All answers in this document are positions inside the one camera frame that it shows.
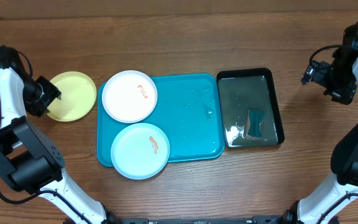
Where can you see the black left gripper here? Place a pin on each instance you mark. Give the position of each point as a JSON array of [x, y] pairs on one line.
[[53, 92]]

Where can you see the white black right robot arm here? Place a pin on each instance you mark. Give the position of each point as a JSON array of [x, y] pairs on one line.
[[340, 188]]

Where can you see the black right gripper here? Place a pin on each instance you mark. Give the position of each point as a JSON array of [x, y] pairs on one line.
[[322, 78]]

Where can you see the light blue plate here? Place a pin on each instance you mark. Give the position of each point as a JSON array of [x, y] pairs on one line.
[[140, 151]]

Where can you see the teal plastic serving tray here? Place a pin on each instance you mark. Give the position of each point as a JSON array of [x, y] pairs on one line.
[[188, 112]]

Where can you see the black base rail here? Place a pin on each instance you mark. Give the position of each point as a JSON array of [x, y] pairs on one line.
[[259, 219]]

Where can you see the yellow plate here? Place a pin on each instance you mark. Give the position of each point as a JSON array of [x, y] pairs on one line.
[[78, 96]]

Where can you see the black water-filled tray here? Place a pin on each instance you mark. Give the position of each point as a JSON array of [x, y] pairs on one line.
[[241, 90]]

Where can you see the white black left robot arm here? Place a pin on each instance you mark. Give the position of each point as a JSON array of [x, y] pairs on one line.
[[31, 165]]

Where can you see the white plate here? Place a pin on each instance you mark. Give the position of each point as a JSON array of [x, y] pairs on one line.
[[129, 96]]

